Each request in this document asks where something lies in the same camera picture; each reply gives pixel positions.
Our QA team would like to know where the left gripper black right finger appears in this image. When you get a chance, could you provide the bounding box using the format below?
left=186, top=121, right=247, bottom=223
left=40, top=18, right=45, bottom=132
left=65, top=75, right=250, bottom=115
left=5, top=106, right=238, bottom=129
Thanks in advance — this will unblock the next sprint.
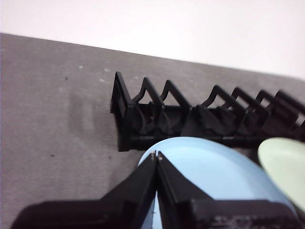
left=157, top=151, right=303, bottom=229

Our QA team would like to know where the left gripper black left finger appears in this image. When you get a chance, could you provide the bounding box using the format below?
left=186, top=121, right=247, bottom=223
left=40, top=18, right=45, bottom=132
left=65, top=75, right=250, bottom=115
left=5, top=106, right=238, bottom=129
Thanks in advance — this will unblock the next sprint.
left=10, top=150, right=158, bottom=229

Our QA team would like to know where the light blue round plate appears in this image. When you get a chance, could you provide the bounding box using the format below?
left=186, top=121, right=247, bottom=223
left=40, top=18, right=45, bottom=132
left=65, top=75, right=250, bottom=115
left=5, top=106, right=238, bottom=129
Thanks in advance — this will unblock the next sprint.
left=137, top=136, right=298, bottom=229

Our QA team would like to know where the pale green round plate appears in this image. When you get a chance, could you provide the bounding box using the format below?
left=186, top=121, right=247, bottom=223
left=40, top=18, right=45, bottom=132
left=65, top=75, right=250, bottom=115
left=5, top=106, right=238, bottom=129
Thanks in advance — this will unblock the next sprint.
left=258, top=137, right=305, bottom=213

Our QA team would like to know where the black plastic plate rack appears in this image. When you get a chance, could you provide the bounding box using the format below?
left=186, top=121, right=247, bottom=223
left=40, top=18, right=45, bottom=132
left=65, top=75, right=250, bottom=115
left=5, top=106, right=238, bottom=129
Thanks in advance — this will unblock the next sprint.
left=110, top=71, right=305, bottom=153

